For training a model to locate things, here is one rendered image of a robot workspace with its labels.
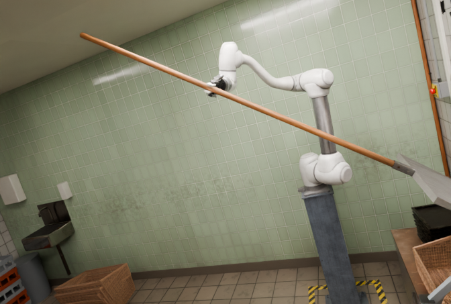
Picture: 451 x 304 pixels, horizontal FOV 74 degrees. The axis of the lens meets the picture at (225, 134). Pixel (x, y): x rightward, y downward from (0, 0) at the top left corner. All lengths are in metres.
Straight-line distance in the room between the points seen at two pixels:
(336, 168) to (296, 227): 1.22
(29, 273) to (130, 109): 2.53
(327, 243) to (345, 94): 1.19
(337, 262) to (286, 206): 0.78
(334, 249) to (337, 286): 0.30
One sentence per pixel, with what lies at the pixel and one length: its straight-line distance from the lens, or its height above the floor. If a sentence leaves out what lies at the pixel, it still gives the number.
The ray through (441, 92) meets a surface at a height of 1.45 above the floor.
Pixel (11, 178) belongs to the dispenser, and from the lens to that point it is 4.68.
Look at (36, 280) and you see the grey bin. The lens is 4.84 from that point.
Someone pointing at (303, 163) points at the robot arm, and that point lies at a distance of 2.18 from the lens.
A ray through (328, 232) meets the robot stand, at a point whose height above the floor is 0.71.
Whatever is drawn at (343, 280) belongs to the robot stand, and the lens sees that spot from 2.56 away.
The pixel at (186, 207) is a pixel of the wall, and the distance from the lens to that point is 3.33.
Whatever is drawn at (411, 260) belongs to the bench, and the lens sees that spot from 2.26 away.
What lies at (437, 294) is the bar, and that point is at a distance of 1.41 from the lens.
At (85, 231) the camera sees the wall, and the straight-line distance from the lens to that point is 4.29.
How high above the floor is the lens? 1.87
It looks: 8 degrees down
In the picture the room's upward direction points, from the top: 17 degrees counter-clockwise
